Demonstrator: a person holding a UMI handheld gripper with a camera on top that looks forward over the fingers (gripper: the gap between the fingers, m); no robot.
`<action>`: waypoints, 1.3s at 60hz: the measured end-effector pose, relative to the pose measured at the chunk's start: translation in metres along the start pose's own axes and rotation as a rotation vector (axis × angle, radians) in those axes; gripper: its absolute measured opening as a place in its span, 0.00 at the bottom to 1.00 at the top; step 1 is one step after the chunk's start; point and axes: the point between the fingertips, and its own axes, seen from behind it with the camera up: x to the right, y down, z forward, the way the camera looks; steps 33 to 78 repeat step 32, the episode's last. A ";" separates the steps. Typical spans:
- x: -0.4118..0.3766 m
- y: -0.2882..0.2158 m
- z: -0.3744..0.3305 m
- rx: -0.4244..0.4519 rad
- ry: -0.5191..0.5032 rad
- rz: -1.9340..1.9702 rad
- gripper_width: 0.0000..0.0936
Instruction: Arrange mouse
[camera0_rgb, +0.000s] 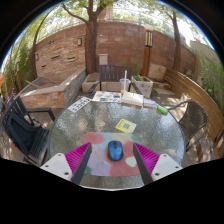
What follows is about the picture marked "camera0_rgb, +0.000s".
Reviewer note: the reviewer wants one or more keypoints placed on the small thin notebook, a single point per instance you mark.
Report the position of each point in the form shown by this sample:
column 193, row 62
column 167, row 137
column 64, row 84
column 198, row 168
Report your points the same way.
column 150, row 103

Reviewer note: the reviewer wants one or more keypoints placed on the beige concrete planter box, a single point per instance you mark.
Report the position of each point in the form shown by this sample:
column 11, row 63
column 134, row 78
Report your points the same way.
column 90, row 83

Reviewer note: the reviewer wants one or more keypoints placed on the forked tree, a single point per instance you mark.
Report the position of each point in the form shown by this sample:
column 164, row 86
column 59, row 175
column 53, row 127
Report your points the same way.
column 90, row 50

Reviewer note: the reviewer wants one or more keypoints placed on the brown wicker chair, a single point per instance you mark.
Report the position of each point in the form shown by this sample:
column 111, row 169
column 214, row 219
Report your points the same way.
column 195, row 121

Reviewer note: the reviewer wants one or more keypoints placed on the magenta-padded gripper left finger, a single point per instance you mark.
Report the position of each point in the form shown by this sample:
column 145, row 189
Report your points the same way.
column 76, row 159

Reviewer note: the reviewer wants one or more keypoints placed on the yellow card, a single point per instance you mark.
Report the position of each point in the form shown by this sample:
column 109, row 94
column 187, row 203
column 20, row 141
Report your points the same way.
column 125, row 125

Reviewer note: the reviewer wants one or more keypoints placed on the open white book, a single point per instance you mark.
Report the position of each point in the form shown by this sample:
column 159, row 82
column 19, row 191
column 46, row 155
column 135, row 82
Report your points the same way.
column 132, row 99

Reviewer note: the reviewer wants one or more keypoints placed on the wooden garden lamp post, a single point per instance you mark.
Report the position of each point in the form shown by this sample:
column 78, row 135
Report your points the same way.
column 148, row 56

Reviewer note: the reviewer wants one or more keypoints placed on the black and white printed sheet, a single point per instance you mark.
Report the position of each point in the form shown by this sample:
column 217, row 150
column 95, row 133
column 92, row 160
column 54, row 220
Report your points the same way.
column 79, row 104

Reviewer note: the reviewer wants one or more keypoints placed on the white wall box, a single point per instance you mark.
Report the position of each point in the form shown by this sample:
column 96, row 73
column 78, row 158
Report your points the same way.
column 103, row 59

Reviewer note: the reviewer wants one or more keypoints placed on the pale stone block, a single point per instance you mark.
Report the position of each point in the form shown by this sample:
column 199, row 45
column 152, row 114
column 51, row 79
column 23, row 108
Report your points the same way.
column 157, row 72

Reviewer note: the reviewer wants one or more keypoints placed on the green bottle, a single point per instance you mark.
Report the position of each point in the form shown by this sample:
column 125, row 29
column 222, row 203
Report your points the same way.
column 162, row 109

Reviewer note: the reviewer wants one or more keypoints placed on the floral pink mouse pad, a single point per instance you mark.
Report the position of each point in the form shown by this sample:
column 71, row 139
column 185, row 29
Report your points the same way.
column 100, row 140

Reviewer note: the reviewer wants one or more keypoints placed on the clear plastic cup with straw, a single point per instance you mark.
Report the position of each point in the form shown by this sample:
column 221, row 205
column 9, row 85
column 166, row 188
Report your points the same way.
column 125, row 86

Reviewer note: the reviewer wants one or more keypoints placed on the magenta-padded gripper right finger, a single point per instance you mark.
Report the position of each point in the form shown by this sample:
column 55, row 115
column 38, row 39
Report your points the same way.
column 150, row 159

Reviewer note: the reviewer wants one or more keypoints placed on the wall lamp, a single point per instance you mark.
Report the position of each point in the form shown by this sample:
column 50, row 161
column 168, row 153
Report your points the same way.
column 79, row 41
column 36, row 56

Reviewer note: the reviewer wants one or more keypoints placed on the black slatted chair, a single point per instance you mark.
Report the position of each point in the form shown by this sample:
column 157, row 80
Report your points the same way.
column 23, row 133

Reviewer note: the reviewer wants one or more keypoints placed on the wooden slat fence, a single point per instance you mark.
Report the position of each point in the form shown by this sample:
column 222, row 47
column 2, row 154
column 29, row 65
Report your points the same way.
column 196, row 90

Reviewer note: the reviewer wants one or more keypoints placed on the brick raised bed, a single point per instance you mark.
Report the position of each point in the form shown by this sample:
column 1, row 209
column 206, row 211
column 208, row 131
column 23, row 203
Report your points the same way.
column 50, row 95

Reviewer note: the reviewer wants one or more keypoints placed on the dark wooden chair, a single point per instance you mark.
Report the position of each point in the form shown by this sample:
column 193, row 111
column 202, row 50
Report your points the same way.
column 111, row 72

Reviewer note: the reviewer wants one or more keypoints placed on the blue and black computer mouse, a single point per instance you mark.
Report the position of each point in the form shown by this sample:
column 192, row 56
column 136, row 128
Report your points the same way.
column 115, row 151

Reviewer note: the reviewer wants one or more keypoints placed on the stone planter with plant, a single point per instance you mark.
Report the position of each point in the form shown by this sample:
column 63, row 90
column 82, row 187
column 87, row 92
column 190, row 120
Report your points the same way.
column 145, row 86

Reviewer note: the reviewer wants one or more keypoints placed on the slim leaning tree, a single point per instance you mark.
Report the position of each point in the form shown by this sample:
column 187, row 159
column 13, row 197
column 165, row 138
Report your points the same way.
column 177, row 43

